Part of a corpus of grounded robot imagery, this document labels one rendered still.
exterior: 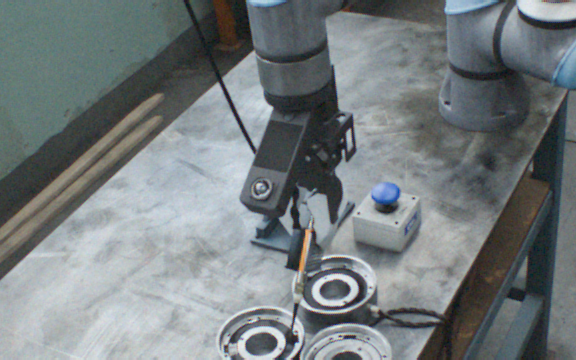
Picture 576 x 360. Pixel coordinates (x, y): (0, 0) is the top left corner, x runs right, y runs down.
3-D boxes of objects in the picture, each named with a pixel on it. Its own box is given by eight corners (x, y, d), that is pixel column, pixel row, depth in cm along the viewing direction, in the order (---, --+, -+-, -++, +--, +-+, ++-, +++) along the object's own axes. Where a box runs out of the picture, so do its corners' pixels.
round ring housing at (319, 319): (279, 319, 110) (275, 296, 108) (323, 269, 117) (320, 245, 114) (351, 347, 105) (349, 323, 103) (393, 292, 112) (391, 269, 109)
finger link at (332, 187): (350, 219, 97) (335, 153, 93) (344, 227, 96) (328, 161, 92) (314, 213, 100) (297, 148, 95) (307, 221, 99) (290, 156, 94)
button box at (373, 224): (401, 253, 117) (399, 225, 114) (354, 240, 121) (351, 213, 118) (425, 217, 123) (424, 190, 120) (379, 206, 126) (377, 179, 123)
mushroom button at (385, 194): (394, 229, 118) (392, 200, 115) (367, 222, 119) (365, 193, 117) (406, 212, 120) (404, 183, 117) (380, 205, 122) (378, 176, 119)
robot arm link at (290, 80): (306, 68, 84) (235, 57, 88) (311, 108, 87) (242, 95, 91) (341, 33, 89) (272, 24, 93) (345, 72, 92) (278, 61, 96)
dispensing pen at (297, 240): (270, 337, 102) (297, 197, 100) (288, 331, 106) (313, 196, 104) (287, 343, 101) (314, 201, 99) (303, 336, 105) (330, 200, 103)
